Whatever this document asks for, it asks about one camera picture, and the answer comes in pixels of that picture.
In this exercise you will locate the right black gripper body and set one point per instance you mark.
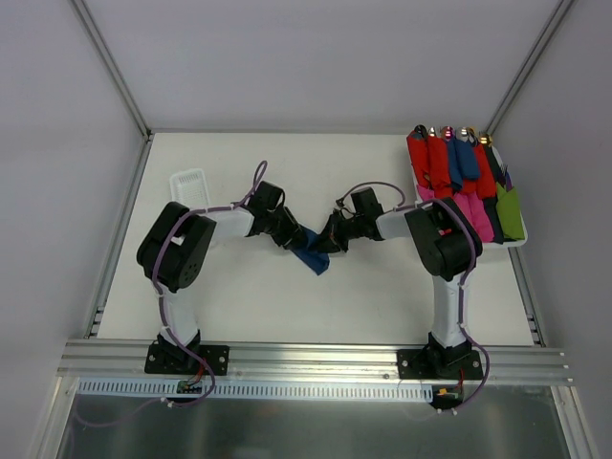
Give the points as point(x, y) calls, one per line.
point(336, 232)

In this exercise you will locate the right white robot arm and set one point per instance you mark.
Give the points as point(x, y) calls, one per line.
point(446, 242)

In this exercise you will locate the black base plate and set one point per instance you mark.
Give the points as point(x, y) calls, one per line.
point(425, 364)
point(167, 359)

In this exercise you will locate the green napkin roll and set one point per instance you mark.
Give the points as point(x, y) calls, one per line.
point(509, 213)

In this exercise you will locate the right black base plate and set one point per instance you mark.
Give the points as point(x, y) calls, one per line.
point(425, 364)

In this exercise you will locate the large white plastic basket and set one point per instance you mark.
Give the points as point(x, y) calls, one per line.
point(469, 186)

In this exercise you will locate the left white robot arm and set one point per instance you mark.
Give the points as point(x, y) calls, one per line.
point(173, 253)

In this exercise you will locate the white slotted cable duct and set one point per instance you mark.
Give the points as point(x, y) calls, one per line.
point(245, 390)

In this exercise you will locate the dark blue paper napkin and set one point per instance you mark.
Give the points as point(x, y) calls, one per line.
point(318, 262)

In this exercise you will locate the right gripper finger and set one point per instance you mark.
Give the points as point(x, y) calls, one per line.
point(327, 242)
point(331, 224)

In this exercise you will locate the aluminium mounting rail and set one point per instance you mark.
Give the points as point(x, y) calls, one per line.
point(312, 363)

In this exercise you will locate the small white plastic basket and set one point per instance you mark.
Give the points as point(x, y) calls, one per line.
point(190, 188)

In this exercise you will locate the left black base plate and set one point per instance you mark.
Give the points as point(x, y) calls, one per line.
point(167, 359)

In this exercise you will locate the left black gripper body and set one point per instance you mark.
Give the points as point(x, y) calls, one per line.
point(291, 233)

